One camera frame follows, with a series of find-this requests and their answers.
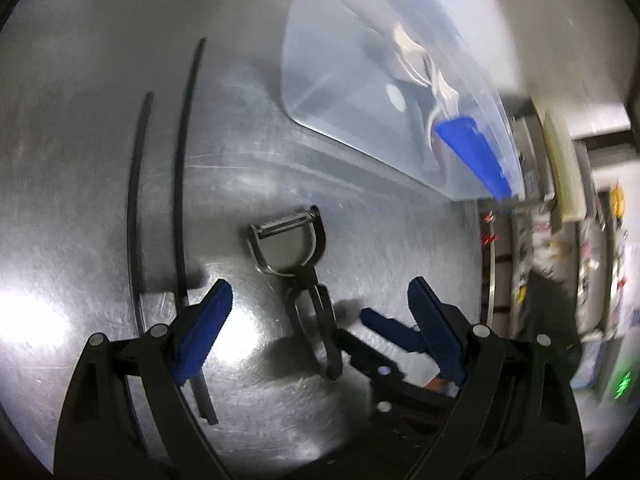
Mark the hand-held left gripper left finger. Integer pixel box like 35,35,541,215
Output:
54,278,236,480

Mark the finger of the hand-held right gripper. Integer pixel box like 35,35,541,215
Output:
360,307,426,353
332,329,406,386

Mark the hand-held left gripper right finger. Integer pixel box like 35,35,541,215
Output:
407,276,586,480

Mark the metal peeler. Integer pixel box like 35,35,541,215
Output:
247,205,343,381

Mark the clear plastic storage box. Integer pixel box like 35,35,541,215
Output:
280,0,526,203

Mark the stainless steel machine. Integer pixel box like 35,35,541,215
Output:
477,105,556,341

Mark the green lit sign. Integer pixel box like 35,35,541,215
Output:
600,365,640,406

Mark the stack of pale cutting boards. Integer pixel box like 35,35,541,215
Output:
542,110,586,221

